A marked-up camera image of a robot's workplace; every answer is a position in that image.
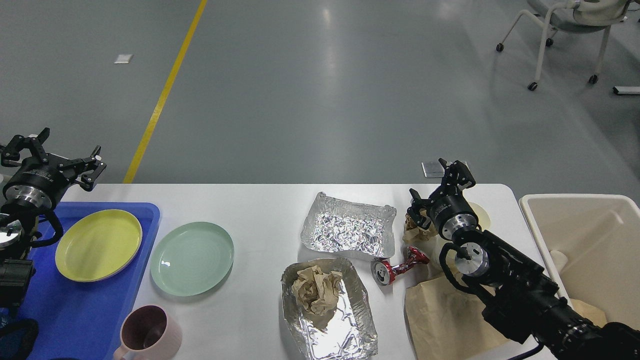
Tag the white cup in bin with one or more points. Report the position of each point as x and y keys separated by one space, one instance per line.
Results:
x=559 y=259

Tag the crushed red soda can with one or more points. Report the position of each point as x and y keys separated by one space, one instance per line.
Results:
x=385 y=274

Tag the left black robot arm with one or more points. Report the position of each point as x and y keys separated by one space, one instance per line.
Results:
x=28 y=221

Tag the foil tray with paper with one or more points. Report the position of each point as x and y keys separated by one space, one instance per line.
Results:
x=346 y=332

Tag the blue plastic tray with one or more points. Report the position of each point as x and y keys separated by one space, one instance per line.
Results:
x=82 y=320

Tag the mint green plate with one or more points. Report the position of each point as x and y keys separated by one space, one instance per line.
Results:
x=192 y=259

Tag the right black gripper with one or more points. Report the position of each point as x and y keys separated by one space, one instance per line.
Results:
x=449 y=211

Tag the pink mug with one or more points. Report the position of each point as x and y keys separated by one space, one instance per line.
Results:
x=149 y=333

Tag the beige plastic bin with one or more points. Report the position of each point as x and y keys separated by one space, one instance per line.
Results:
x=600 y=234

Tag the yellow plate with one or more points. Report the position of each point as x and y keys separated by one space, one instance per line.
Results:
x=98 y=246

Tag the white floor tile marker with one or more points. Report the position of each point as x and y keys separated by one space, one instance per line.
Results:
x=123 y=59

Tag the brown paper bag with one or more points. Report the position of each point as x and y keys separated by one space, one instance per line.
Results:
x=447 y=324

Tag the crumpled brown paper in tray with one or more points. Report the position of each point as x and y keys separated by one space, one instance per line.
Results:
x=317 y=293

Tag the white paper cup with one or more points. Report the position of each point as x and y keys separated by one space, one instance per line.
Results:
x=483 y=222

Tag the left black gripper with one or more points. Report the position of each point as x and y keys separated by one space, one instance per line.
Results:
x=43 y=176

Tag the grey office chair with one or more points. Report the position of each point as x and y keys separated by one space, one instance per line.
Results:
x=572 y=17

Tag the metal floor plate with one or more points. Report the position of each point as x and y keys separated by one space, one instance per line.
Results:
x=433 y=170

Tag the empty foil tray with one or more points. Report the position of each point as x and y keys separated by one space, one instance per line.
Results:
x=338 y=226

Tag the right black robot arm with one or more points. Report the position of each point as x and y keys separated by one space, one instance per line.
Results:
x=520 y=300

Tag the crumpled brown paper ball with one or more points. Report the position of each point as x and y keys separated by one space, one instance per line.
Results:
x=413 y=234

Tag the white bar on floor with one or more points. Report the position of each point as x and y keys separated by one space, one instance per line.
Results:
x=626 y=90

